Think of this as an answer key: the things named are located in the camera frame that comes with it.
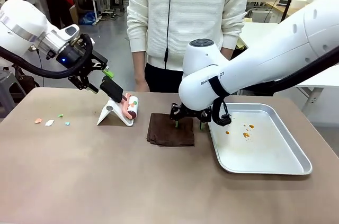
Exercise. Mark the cardboard box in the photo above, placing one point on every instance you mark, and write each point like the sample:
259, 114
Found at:
74, 13

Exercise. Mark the person's right hand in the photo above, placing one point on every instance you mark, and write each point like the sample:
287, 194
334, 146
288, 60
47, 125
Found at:
141, 84

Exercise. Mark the silver metal tray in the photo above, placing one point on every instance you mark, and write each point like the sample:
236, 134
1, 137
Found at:
254, 144

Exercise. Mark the brown bag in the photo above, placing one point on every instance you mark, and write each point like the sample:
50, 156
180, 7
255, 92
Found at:
25, 81

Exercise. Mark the orange paper scrap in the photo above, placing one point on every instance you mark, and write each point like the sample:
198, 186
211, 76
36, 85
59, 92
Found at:
38, 120

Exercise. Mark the yellow paper sheet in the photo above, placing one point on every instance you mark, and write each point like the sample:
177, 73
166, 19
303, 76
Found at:
242, 44

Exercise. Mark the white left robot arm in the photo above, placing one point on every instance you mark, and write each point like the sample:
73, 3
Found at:
18, 25

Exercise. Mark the large orange sauce stain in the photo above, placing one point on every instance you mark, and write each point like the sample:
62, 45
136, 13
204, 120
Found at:
246, 135

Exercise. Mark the person's right forearm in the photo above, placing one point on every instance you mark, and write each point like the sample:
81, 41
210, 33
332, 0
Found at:
138, 36

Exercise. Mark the blue plastic bag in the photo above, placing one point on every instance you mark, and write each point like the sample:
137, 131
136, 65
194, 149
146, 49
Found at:
87, 18

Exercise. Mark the person in white sweater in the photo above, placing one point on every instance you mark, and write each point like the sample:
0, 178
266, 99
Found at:
190, 17

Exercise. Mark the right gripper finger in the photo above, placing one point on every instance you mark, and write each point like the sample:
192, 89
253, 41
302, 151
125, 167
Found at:
202, 126
176, 124

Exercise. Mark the person's left hand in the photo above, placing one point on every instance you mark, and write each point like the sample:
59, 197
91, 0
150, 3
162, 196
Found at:
227, 52

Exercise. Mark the grey stool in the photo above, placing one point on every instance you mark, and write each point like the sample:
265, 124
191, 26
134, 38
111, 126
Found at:
9, 89

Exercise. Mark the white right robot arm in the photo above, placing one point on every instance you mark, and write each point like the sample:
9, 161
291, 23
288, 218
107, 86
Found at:
265, 57

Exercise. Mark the brown cloth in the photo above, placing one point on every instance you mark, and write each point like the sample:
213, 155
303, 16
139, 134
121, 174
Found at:
170, 135

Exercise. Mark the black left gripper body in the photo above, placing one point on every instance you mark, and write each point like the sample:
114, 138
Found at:
76, 57

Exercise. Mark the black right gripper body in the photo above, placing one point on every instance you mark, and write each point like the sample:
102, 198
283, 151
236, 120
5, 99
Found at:
185, 112

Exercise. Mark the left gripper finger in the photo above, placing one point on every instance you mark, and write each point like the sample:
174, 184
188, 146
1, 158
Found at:
102, 65
83, 82

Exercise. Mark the white paper scrap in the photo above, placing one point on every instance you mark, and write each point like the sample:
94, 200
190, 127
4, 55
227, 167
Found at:
49, 123

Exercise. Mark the white lint roller stand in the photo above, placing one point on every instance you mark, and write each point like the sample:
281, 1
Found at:
112, 114

